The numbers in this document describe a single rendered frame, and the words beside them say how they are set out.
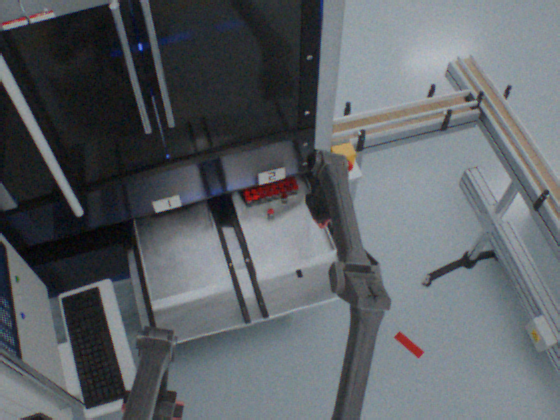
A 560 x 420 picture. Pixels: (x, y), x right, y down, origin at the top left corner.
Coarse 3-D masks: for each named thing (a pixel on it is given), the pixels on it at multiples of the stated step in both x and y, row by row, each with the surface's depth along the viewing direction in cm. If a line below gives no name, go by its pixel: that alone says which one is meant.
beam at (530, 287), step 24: (480, 192) 230; (480, 216) 233; (504, 216) 224; (504, 240) 218; (504, 264) 222; (528, 264) 211; (528, 288) 207; (528, 312) 211; (552, 312) 200; (552, 360) 201
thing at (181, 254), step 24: (168, 216) 188; (192, 216) 188; (144, 240) 183; (168, 240) 183; (192, 240) 183; (216, 240) 183; (144, 264) 179; (168, 264) 179; (192, 264) 178; (216, 264) 178; (168, 288) 174; (192, 288) 174; (216, 288) 174
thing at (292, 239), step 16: (304, 176) 192; (240, 192) 192; (304, 192) 192; (240, 208) 189; (256, 208) 189; (272, 208) 189; (288, 208) 189; (304, 208) 189; (240, 224) 183; (256, 224) 186; (272, 224) 186; (288, 224) 186; (304, 224) 185; (256, 240) 183; (272, 240) 183; (288, 240) 182; (304, 240) 182; (320, 240) 182; (256, 256) 180; (272, 256) 180; (288, 256) 179; (304, 256) 179; (320, 256) 176; (256, 272) 174; (272, 272) 176
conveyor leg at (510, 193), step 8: (512, 184) 204; (504, 192) 211; (512, 192) 207; (504, 200) 213; (512, 200) 212; (496, 208) 221; (504, 208) 216; (496, 216) 223; (480, 240) 241; (472, 248) 251; (480, 248) 246; (472, 256) 254
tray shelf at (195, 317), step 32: (128, 224) 187; (224, 224) 186; (128, 256) 180; (224, 256) 180; (224, 288) 174; (288, 288) 174; (320, 288) 174; (160, 320) 169; (192, 320) 169; (224, 320) 169; (256, 320) 168
